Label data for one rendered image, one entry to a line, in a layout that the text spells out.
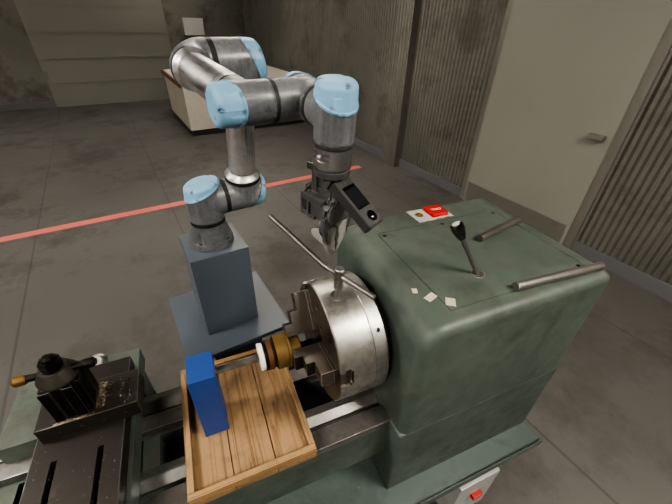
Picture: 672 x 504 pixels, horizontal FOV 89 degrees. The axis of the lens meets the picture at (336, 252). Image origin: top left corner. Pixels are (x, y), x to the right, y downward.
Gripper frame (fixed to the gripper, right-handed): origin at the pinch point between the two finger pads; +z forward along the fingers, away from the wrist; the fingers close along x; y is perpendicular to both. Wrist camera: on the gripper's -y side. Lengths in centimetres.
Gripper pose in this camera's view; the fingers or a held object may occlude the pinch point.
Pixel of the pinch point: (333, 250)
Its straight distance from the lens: 77.6
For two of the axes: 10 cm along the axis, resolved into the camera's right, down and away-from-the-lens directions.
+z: -0.7, 7.6, 6.4
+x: -6.5, 4.5, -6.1
